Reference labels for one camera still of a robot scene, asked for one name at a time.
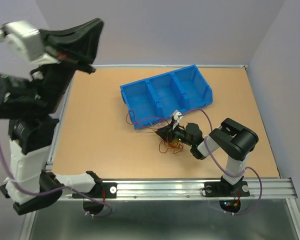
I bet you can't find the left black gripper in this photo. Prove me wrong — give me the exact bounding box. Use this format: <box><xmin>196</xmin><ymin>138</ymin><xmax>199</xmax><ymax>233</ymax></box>
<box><xmin>41</xmin><ymin>17</ymin><xmax>113</xmax><ymax>110</ymax></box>

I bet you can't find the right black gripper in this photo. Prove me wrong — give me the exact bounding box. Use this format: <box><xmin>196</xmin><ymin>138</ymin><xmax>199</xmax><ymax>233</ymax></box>
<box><xmin>154</xmin><ymin>120</ymin><xmax>194</xmax><ymax>147</ymax></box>

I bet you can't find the dark red wire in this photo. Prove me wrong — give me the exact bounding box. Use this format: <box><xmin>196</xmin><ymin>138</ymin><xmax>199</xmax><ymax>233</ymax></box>
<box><xmin>125</xmin><ymin>109</ymin><xmax>171</xmax><ymax>131</ymax></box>

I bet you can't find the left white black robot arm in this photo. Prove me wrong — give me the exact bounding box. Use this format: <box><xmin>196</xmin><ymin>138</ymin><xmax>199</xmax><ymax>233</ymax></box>
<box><xmin>0</xmin><ymin>18</ymin><xmax>105</xmax><ymax>215</ymax></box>

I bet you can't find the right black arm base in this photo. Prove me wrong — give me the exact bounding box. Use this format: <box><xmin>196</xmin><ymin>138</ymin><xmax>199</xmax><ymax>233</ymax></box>
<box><xmin>200</xmin><ymin>178</ymin><xmax>250</xmax><ymax>215</ymax></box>

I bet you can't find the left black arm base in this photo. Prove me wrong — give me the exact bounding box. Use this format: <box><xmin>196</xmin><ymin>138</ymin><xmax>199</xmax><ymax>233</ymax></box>
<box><xmin>72</xmin><ymin>182</ymin><xmax>118</xmax><ymax>217</ymax></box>

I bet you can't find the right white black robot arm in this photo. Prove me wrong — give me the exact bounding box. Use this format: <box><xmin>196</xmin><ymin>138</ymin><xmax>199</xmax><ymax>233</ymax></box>
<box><xmin>155</xmin><ymin>118</ymin><xmax>259</xmax><ymax>198</ymax></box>

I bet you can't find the blue three-compartment plastic bin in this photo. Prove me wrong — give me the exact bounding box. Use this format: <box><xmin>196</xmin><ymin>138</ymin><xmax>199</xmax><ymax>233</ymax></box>
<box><xmin>120</xmin><ymin>65</ymin><xmax>213</xmax><ymax>129</ymax></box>

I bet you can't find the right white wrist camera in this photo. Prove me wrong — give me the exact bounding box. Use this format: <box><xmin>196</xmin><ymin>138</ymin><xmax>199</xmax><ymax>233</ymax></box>
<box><xmin>170</xmin><ymin>110</ymin><xmax>183</xmax><ymax>130</ymax></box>

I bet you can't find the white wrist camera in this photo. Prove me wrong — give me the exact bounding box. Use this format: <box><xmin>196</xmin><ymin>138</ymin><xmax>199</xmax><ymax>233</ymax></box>
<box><xmin>170</xmin><ymin>110</ymin><xmax>183</xmax><ymax>130</ymax></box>
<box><xmin>0</xmin><ymin>20</ymin><xmax>60</xmax><ymax>65</ymax></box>

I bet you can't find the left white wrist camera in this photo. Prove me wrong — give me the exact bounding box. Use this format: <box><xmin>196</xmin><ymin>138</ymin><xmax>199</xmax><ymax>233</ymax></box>
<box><xmin>0</xmin><ymin>20</ymin><xmax>60</xmax><ymax>65</ymax></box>

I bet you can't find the aluminium front rail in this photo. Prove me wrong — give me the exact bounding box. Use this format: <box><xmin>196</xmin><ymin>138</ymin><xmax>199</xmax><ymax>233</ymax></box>
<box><xmin>31</xmin><ymin>177</ymin><xmax>299</xmax><ymax>201</ymax></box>

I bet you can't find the aluminium side frame rail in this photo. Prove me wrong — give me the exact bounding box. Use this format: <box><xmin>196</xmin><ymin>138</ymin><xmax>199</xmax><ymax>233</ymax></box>
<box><xmin>42</xmin><ymin>73</ymin><xmax>75</xmax><ymax>173</ymax></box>

